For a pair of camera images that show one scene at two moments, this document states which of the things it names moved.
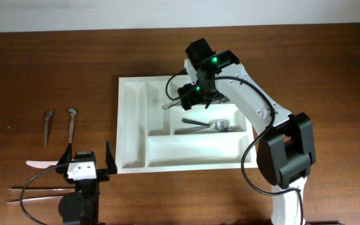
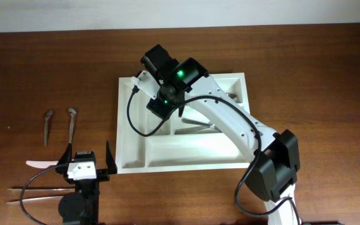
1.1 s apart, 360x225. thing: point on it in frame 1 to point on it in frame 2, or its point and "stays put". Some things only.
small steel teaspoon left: x=47 y=116 stays put
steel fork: x=214 y=128 stays put
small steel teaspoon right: x=72 y=112 stays put
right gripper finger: x=207 y=105 to x=180 y=110
